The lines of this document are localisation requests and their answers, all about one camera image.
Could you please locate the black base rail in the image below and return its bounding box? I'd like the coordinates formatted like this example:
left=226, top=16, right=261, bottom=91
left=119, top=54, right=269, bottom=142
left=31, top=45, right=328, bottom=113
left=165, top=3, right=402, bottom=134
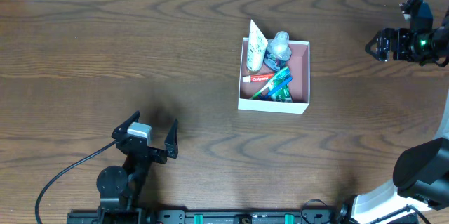
left=67, top=209, right=330, bottom=224

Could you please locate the blue disposable razor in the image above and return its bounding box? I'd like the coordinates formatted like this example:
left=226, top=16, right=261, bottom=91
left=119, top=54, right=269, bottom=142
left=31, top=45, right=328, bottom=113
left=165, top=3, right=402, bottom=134
left=260, top=77, right=293, bottom=100

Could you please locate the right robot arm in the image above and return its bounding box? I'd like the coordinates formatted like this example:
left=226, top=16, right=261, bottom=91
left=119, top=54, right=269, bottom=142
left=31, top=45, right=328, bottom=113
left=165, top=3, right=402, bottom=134
left=332, top=0, right=448, bottom=223

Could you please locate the white Pantene tube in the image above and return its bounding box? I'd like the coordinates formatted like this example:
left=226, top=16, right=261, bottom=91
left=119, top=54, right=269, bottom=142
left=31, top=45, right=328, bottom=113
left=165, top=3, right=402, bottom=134
left=246, top=20, right=268, bottom=74

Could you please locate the green white toothbrush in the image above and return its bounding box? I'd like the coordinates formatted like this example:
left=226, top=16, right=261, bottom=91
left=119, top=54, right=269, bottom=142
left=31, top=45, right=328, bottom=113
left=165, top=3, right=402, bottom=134
left=250, top=66, right=292, bottom=100

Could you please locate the white square cardboard box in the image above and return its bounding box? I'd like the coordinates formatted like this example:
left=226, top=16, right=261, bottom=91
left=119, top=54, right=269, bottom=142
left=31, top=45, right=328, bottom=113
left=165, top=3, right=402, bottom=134
left=238, top=38, right=311, bottom=114

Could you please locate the Colgate toothpaste tube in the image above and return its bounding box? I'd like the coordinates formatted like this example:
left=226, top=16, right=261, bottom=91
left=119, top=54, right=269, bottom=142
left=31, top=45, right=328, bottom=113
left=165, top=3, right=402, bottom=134
left=242, top=73, right=274, bottom=83

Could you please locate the blue foam soap bottle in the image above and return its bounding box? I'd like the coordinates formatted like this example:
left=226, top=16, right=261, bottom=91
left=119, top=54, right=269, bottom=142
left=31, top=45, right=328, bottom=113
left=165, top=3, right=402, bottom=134
left=264, top=31, right=292, bottom=72

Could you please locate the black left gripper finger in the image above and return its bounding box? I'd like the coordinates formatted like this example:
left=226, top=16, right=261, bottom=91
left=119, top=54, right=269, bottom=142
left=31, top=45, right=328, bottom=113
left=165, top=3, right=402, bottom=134
left=164, top=119, right=178, bottom=159
left=114, top=110, right=140, bottom=133

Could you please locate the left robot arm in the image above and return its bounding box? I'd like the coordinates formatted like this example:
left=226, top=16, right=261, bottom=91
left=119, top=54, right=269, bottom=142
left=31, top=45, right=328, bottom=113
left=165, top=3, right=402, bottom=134
left=96, top=111, right=178, bottom=223

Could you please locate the green Dettol soap box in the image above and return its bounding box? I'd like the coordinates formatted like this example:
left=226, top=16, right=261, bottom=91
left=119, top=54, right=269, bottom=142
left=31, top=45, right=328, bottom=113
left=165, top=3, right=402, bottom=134
left=271, top=85, right=293, bottom=103

